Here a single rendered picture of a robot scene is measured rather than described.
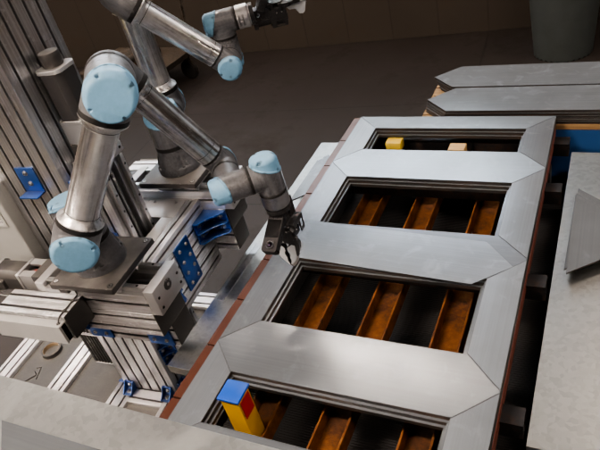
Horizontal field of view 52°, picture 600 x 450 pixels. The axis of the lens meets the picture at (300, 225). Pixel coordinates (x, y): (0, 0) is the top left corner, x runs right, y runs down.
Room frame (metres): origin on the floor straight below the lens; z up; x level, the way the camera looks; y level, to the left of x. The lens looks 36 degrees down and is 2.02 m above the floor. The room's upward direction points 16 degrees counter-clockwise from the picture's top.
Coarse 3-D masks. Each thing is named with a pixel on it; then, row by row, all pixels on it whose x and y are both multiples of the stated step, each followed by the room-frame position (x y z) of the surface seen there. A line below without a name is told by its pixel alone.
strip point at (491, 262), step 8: (488, 248) 1.28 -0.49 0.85; (480, 256) 1.25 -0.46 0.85; (488, 256) 1.25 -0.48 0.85; (496, 256) 1.24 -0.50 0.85; (480, 264) 1.22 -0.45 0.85; (488, 264) 1.22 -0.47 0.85; (496, 264) 1.21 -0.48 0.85; (504, 264) 1.20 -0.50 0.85; (480, 272) 1.19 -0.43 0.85; (488, 272) 1.19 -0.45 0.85; (496, 272) 1.18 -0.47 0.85; (472, 280) 1.17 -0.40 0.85
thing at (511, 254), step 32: (480, 192) 1.58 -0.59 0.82; (352, 224) 1.56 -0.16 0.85; (512, 256) 1.22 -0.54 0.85; (288, 288) 1.37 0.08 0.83; (480, 288) 1.16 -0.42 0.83; (224, 384) 1.06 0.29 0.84; (256, 384) 1.05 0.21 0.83; (288, 384) 1.01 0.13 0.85; (384, 416) 0.86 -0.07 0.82; (416, 416) 0.83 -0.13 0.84
